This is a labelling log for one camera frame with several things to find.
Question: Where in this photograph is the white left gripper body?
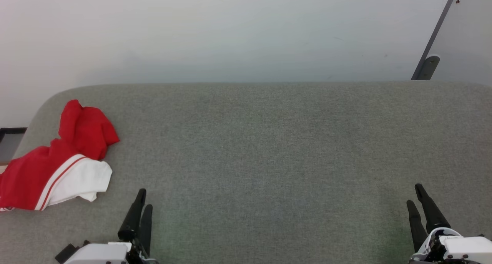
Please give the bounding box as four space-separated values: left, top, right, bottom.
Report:
63 239 158 264

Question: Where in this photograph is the red and white jersey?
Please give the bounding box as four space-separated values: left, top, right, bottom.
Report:
0 99 120 212

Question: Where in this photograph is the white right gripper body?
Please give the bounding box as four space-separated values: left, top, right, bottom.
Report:
409 227 492 264

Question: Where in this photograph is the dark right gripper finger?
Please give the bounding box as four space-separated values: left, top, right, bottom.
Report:
414 183 451 234
407 201 428 253

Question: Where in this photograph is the grey metal bar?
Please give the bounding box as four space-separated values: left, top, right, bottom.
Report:
411 0 462 81

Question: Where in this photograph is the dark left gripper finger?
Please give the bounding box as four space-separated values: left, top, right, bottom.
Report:
139 204 153 257
118 188 147 241

